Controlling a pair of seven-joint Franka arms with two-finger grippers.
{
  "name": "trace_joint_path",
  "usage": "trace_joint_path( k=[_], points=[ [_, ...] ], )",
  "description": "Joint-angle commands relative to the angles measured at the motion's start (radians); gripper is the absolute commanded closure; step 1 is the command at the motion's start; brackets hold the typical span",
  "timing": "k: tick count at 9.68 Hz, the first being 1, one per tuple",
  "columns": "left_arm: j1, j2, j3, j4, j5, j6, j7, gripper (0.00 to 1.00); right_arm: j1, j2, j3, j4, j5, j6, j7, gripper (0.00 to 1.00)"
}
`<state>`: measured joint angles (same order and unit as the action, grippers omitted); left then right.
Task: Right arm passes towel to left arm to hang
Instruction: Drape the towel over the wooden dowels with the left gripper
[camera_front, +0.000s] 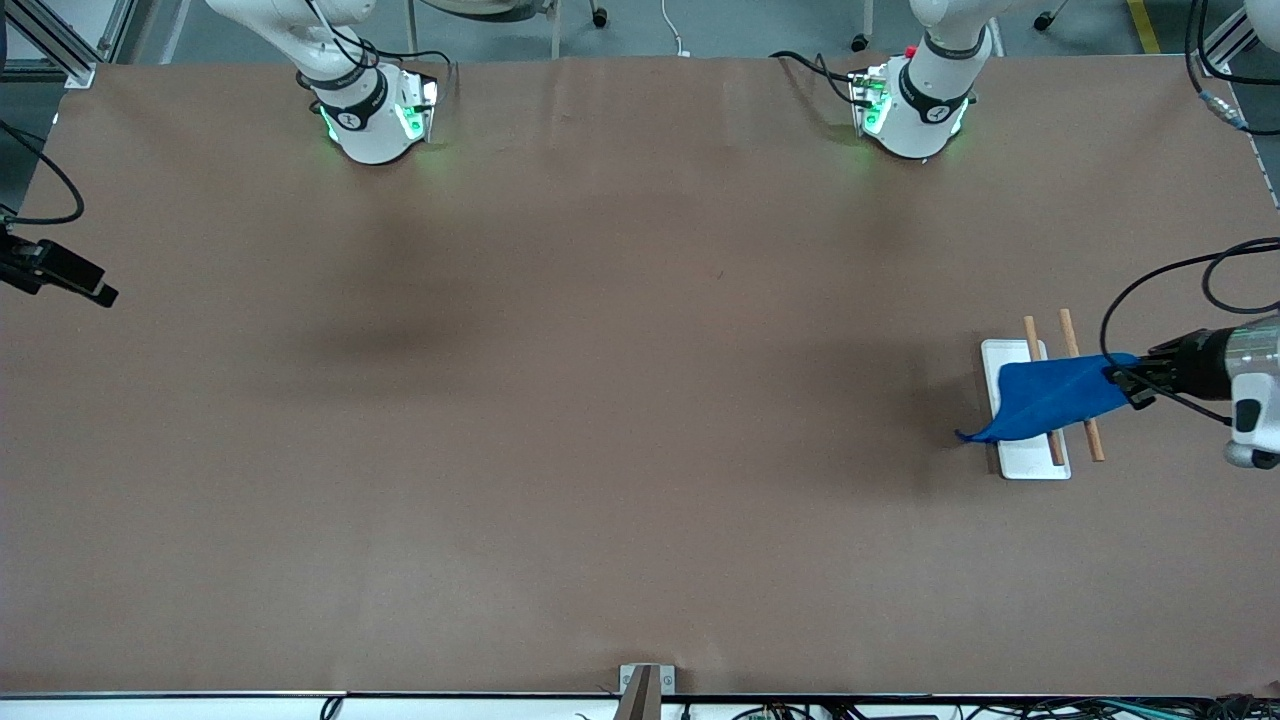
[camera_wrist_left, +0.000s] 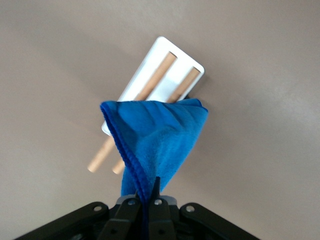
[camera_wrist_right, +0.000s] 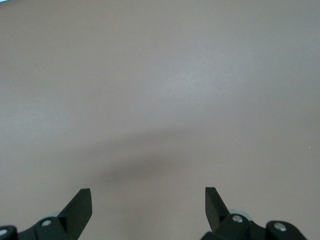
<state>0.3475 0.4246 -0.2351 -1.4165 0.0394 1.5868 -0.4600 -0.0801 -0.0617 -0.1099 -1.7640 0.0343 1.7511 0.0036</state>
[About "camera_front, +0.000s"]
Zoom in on tangled cable bundle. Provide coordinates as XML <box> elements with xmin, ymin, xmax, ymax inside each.
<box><xmin>740</xmin><ymin>696</ymin><xmax>1280</xmax><ymax>720</ymax></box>

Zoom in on white towel rack wooden bars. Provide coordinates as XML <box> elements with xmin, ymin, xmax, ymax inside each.
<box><xmin>980</xmin><ymin>308</ymin><xmax>1106</xmax><ymax>481</ymax></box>

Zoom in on grey metal camera bracket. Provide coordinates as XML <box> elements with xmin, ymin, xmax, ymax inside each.
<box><xmin>618</xmin><ymin>664</ymin><xmax>676</xmax><ymax>720</ymax></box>

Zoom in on black left base cable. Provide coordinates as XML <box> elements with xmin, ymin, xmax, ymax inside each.
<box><xmin>768</xmin><ymin>50</ymin><xmax>876</xmax><ymax>106</ymax></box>

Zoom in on white floor cable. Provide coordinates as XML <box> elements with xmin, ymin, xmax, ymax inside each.
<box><xmin>660</xmin><ymin>0</ymin><xmax>693</xmax><ymax>58</ymax></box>

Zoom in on black right base cable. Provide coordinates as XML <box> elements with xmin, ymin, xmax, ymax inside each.
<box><xmin>300</xmin><ymin>0</ymin><xmax>463</xmax><ymax>96</ymax></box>

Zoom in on aluminium frame profile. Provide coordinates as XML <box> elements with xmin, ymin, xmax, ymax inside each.
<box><xmin>0</xmin><ymin>0</ymin><xmax>98</xmax><ymax>89</ymax></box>
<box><xmin>1200</xmin><ymin>8</ymin><xmax>1263</xmax><ymax>78</ymax></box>

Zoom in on black base cable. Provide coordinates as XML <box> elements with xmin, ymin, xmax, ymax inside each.
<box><xmin>768</xmin><ymin>50</ymin><xmax>876</xmax><ymax>106</ymax></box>
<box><xmin>300</xmin><ymin>0</ymin><xmax>463</xmax><ymax>96</ymax></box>

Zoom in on blue microfibre towel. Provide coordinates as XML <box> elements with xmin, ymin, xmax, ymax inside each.
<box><xmin>955</xmin><ymin>352</ymin><xmax>1141</xmax><ymax>444</ymax></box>

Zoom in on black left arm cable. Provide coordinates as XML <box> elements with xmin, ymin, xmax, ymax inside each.
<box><xmin>1100</xmin><ymin>0</ymin><xmax>1280</xmax><ymax>429</ymax></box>

